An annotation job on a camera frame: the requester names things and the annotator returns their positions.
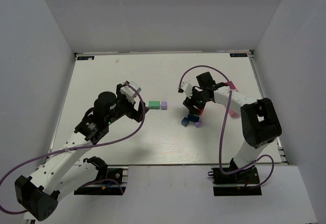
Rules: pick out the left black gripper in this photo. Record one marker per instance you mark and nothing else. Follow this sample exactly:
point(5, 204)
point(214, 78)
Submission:
point(133, 109)

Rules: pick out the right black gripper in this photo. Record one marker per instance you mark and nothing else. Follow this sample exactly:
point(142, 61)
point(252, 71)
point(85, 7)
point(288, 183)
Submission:
point(193, 104)

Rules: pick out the green rectangular block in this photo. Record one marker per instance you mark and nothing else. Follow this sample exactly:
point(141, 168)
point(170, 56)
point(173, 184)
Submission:
point(154, 104)

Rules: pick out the purple cube block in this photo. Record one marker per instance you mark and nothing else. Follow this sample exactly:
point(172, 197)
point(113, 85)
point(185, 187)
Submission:
point(164, 105)

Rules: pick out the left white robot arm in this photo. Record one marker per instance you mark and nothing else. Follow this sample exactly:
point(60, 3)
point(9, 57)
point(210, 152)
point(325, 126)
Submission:
point(39, 193)

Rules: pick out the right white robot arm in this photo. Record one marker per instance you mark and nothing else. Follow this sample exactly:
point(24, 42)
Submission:
point(259, 121)

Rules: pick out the blue rectangular block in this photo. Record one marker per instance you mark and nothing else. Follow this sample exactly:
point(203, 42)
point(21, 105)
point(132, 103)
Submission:
point(193, 118)

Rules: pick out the blue cube block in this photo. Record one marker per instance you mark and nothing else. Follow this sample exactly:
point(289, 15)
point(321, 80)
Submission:
point(185, 121)

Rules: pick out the small purple block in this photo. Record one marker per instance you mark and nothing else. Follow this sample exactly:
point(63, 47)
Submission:
point(198, 124)

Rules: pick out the right blue table label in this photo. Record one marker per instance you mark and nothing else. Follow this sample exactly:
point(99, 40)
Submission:
point(238, 55)

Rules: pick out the blue table label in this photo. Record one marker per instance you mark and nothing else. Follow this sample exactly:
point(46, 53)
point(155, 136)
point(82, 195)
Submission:
point(238, 55)
point(85, 58)

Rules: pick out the left blue table label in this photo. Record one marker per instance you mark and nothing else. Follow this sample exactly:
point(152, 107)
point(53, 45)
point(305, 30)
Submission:
point(85, 58)

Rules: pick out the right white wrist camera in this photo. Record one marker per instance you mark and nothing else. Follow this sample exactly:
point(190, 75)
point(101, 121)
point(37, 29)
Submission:
point(186, 88)

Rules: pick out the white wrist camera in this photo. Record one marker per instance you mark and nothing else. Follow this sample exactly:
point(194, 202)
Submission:
point(186, 88)
point(128, 89)

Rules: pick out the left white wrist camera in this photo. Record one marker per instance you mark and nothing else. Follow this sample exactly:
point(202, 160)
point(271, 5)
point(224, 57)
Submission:
point(128, 89)

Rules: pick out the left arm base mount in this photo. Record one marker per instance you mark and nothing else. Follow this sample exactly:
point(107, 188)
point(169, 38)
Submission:
point(114, 184)

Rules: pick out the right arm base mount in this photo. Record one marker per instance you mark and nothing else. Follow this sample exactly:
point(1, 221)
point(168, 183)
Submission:
point(239, 184)

